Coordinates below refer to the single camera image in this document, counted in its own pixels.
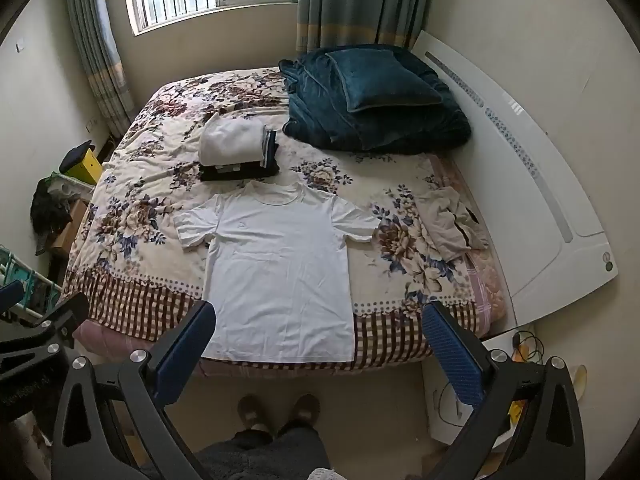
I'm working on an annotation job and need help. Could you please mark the stack of folded clothes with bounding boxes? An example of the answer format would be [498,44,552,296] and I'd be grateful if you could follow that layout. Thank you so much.
[199,111,280,182]

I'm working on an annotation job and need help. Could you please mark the white t-shirt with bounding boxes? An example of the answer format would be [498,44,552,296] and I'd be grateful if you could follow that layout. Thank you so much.
[172,181,382,364]

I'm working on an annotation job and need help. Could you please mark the floral bed sheet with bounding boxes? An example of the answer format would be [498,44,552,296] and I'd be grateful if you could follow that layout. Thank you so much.
[60,66,501,368]

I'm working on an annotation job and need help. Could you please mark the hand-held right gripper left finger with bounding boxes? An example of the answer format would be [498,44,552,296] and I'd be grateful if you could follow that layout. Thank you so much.
[50,300,217,480]

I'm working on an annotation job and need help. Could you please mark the teal pillow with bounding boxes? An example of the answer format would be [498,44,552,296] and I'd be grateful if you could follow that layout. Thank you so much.
[325,49,443,112]

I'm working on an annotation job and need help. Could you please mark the white nightstand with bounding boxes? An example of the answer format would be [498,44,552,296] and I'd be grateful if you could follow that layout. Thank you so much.
[422,332,532,448]

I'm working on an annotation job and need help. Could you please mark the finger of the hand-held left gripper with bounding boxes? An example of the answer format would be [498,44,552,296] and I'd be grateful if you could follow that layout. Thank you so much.
[0,280,26,317]
[0,292,91,361]

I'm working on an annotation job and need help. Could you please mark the white headboard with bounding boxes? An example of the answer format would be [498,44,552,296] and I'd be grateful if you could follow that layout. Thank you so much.
[410,30,618,328]

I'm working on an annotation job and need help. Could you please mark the yellow box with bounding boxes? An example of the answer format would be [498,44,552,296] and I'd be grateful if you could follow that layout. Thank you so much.
[65,149,103,186]

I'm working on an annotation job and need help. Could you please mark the brown slipper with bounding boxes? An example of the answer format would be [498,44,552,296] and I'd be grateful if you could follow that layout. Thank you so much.
[289,394,321,429]
[237,395,269,433]

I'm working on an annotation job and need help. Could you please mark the teal plush blanket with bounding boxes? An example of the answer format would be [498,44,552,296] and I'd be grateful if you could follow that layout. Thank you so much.
[278,44,472,151]

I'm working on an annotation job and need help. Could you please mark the person's grey trousers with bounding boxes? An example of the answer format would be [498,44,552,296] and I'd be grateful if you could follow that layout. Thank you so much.
[192,422,332,480]

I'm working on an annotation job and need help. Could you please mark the white green drying rack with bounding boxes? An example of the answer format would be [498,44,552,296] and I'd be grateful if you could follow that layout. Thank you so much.
[0,245,63,321]

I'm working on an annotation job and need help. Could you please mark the black cable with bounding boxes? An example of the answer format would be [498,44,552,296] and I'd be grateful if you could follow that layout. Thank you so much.
[434,384,475,427]

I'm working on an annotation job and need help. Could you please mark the black cloth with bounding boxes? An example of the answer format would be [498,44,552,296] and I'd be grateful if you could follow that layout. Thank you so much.
[30,180,73,236]

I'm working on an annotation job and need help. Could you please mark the beige crumpled garment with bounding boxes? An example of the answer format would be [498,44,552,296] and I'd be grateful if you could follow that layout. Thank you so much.
[415,186,488,261]

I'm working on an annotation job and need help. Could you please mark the cardboard box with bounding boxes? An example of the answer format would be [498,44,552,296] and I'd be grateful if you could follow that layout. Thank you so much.
[47,200,91,256]

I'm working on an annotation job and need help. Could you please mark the black cap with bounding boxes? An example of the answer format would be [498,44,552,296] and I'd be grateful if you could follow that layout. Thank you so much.
[59,140,95,173]

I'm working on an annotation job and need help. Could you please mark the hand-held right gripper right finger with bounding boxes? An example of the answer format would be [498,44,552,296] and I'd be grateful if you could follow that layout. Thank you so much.
[421,301,586,480]

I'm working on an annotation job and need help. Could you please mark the pale yellow slipper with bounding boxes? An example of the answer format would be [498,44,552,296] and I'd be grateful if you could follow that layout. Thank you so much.
[572,365,589,402]

